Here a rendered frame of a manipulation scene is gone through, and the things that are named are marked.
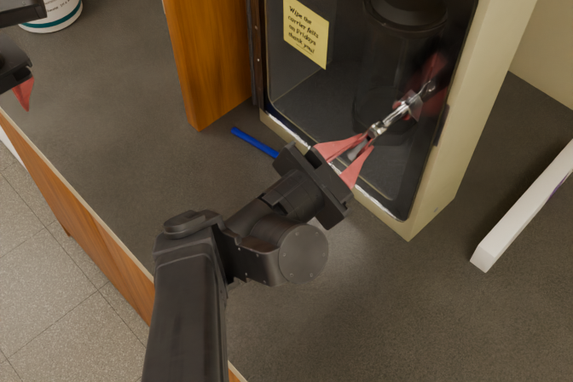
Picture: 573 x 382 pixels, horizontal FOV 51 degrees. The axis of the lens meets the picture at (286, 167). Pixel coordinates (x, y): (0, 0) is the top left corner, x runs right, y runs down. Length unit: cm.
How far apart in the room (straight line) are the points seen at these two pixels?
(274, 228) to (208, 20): 39
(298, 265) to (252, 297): 28
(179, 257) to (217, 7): 42
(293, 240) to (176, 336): 16
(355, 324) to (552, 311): 27
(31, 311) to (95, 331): 21
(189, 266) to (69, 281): 147
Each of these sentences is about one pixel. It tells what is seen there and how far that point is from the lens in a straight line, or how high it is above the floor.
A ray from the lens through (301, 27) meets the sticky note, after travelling 76.
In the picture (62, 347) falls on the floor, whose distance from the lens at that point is 192.
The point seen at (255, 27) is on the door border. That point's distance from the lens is 84.
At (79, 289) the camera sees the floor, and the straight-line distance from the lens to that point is 198.
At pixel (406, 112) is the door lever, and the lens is 69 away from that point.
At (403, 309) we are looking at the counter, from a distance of 85.
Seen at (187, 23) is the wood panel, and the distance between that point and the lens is 85.
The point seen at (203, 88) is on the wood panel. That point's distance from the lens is 95.
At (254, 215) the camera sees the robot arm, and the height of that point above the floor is 118.
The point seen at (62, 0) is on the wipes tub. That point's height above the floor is 100.
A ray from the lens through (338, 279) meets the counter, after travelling 86.
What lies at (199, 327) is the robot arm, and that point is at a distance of 45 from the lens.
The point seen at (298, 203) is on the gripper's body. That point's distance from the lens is 64.
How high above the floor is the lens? 172
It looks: 54 degrees down
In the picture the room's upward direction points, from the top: straight up
